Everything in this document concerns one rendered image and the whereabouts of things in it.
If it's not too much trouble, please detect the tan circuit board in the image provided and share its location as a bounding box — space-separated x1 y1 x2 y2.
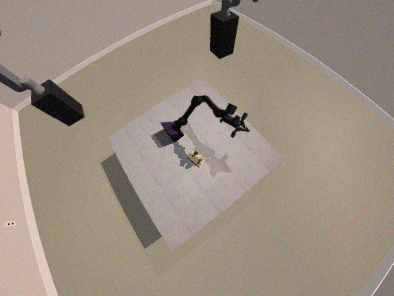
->
187 149 207 167

